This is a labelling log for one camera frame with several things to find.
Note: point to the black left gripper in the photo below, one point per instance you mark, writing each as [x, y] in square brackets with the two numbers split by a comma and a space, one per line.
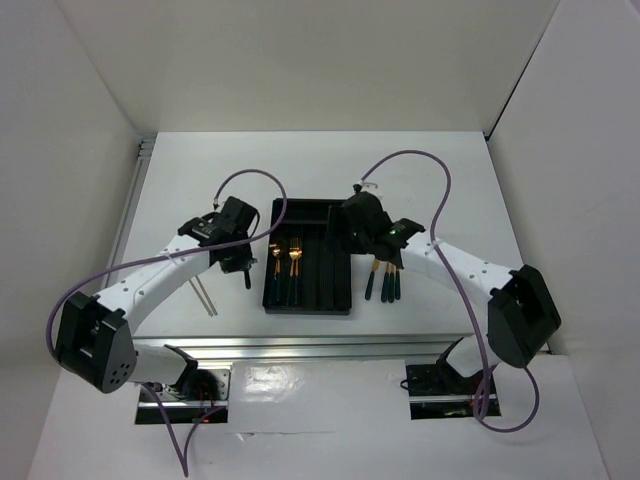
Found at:
[242, 264]

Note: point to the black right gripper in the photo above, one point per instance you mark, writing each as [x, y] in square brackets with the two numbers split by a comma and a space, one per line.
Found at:
[338, 219]

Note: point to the gold spoon green handle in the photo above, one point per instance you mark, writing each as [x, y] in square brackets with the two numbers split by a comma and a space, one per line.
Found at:
[276, 249]
[385, 290]

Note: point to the gold fork green handle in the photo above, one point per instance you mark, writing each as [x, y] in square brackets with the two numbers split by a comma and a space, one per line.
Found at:
[295, 254]
[392, 285]

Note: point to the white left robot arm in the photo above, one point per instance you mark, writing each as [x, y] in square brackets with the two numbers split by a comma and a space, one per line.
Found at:
[95, 336]

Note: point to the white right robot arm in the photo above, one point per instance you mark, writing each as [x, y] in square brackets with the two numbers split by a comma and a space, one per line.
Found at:
[521, 314]

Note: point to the black cutlery tray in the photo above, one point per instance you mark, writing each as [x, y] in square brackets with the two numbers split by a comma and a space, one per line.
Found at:
[325, 285]

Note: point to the metal chopstick right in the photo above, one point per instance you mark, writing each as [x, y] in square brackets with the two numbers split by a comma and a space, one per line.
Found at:
[206, 294]

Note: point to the metal chopstick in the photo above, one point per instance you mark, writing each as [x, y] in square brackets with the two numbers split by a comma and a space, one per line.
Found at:
[206, 294]
[201, 298]

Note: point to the metal chopstick left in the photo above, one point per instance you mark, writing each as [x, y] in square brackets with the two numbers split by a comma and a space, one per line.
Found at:
[201, 298]

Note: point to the aluminium frame rail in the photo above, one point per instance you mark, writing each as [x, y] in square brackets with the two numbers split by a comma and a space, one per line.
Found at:
[309, 348]

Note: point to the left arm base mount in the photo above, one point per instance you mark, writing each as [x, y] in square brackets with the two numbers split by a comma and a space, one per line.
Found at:
[207, 398]

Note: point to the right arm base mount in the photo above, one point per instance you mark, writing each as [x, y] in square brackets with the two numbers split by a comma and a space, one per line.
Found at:
[437, 391]

